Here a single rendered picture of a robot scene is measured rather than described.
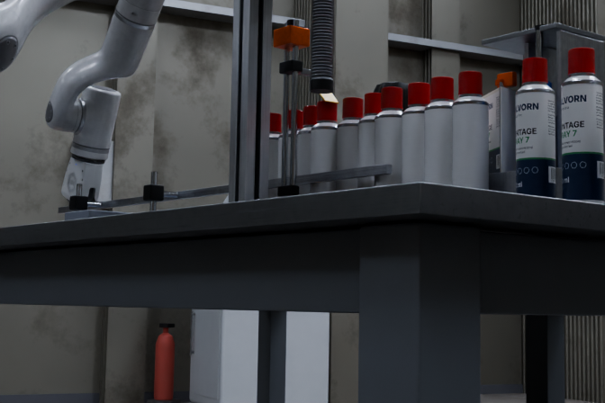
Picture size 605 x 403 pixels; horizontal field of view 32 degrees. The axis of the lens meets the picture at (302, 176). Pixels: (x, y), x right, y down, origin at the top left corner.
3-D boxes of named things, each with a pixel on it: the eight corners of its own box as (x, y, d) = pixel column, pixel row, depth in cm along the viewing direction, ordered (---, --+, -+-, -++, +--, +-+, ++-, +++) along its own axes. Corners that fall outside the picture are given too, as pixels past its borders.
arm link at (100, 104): (76, 146, 234) (115, 151, 239) (88, 87, 232) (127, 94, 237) (63, 137, 241) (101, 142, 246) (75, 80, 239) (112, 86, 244)
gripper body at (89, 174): (64, 146, 242) (55, 193, 244) (84, 157, 234) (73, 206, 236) (94, 149, 247) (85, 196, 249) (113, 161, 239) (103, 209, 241)
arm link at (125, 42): (91, 14, 218) (47, 137, 231) (161, 29, 227) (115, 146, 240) (80, -6, 225) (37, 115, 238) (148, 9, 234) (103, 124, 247)
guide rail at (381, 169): (392, 174, 158) (392, 165, 158) (386, 173, 157) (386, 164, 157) (63, 213, 241) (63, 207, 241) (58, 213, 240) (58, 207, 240)
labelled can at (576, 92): (613, 209, 134) (610, 49, 137) (588, 206, 131) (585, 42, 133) (579, 211, 138) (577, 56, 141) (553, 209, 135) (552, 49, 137)
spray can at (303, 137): (332, 228, 176) (334, 106, 179) (303, 227, 174) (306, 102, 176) (317, 229, 181) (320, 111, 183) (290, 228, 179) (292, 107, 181)
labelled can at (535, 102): (564, 212, 140) (563, 59, 142) (538, 210, 137) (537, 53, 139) (533, 214, 144) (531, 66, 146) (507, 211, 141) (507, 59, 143)
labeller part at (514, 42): (605, 40, 153) (604, 34, 153) (555, 27, 146) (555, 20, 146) (529, 57, 163) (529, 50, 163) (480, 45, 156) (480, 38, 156)
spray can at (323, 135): (347, 226, 172) (348, 101, 174) (320, 225, 169) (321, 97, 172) (329, 228, 176) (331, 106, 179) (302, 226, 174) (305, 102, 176)
